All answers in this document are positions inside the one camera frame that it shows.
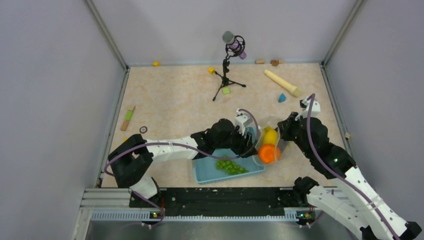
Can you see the green grapes bunch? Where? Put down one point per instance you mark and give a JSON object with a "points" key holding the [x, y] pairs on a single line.
{"points": [[229, 167]]}

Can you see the wooden rolling pin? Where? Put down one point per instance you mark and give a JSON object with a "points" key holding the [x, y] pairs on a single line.
{"points": [[292, 89]]}

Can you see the yellow banana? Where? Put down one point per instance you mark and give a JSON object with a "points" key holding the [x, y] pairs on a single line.
{"points": [[267, 129]]}

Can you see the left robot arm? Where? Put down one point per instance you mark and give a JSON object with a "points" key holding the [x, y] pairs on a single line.
{"points": [[129, 162]]}

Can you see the orange fruit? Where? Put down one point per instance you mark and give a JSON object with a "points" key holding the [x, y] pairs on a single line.
{"points": [[269, 153]]}

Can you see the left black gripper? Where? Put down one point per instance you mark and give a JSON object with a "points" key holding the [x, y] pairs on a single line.
{"points": [[245, 148]]}

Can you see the yellow mango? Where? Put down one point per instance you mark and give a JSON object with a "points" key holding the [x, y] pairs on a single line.
{"points": [[270, 138]]}

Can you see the green wooden toy knife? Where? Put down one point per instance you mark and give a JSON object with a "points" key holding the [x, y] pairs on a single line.
{"points": [[127, 117]]}

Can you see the clear dotted zip bag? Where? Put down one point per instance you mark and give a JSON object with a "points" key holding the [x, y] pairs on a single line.
{"points": [[281, 144]]}

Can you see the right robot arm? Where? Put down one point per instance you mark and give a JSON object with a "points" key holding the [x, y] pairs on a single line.
{"points": [[368, 217]]}

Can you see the yellow cube near microphone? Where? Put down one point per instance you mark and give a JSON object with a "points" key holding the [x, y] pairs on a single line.
{"points": [[211, 71]]}

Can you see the blue toy block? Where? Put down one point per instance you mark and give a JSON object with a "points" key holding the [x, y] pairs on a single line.
{"points": [[282, 98]]}

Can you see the cork piece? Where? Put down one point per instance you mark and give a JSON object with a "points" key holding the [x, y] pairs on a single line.
{"points": [[260, 61]]}

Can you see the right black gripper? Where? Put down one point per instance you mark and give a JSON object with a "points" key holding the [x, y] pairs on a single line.
{"points": [[285, 125]]}

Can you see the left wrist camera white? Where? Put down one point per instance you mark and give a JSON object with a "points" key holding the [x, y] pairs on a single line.
{"points": [[242, 120]]}

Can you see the light green cube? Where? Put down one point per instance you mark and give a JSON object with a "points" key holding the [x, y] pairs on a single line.
{"points": [[225, 90]]}

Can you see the brown wooden block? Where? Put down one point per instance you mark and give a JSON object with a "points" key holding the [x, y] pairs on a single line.
{"points": [[276, 62]]}

